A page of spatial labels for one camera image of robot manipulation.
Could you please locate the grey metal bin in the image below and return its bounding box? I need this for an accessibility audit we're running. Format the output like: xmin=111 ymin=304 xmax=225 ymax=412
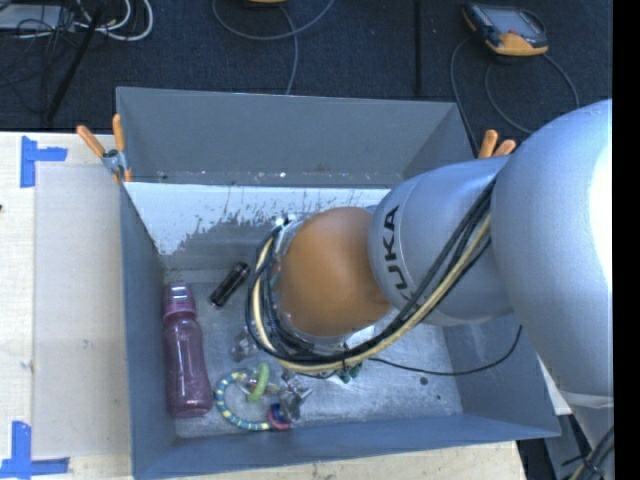
xmin=115 ymin=86 xmax=562 ymax=480

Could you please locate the multicolour ring rattle toy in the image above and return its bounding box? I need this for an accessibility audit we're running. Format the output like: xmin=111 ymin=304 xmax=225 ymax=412
xmin=213 ymin=362 xmax=294 ymax=433

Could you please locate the purple plastic bottle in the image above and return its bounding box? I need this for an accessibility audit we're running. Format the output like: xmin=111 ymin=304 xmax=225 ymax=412
xmin=160 ymin=282 xmax=215 ymax=419

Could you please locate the clear glass piece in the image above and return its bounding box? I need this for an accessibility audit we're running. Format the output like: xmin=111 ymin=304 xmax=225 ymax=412
xmin=230 ymin=326 xmax=260 ymax=363

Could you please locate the black cylindrical tube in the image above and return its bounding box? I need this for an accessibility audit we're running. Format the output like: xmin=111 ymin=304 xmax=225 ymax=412
xmin=208 ymin=261 xmax=251 ymax=310

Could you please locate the pale flat board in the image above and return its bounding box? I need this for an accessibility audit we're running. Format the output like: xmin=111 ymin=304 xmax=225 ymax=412
xmin=30 ymin=160 xmax=134 ymax=462

